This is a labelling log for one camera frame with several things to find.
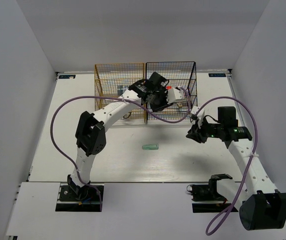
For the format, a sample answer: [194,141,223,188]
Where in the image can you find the black handled scissors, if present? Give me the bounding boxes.
[123,112,132,119]

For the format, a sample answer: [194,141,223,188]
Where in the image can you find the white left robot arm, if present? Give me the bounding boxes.
[67,72,169,200]

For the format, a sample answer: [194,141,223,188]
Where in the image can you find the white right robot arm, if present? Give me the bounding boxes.
[186,106,286,231]

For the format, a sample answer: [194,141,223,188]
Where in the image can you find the blue white small box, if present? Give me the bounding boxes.
[117,85,128,91]

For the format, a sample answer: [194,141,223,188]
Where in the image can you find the green transparent correction tape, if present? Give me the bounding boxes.
[142,143,159,151]

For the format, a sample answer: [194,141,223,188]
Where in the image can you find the right blue table label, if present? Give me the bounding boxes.
[208,73,226,78]

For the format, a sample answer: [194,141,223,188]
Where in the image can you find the blue table label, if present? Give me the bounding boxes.
[208,73,226,78]
[58,74,76,79]

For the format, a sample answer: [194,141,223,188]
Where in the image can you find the left blue table label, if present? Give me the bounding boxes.
[58,74,76,79]

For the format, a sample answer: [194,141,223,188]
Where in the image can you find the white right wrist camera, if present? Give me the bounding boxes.
[190,106,205,128]

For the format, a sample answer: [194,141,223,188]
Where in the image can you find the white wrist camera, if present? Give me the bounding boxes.
[190,106,205,128]
[166,87,184,104]

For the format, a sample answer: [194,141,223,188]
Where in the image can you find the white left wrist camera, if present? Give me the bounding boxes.
[166,87,184,104]

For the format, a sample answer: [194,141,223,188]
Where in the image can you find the black wire basket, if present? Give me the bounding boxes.
[145,61,198,121]

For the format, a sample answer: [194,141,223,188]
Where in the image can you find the yellow wire basket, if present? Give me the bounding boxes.
[94,62,146,123]

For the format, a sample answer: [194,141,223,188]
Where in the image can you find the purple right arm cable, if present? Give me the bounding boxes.
[191,96,260,236]

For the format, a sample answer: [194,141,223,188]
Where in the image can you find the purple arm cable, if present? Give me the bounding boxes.
[51,86,193,212]
[191,96,260,236]

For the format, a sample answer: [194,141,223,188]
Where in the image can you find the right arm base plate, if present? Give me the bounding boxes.
[186,184,231,214]

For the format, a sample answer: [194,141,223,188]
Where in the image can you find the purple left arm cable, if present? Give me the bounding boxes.
[51,86,193,212]

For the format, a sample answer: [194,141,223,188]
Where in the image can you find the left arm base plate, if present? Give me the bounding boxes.
[55,185,101,213]

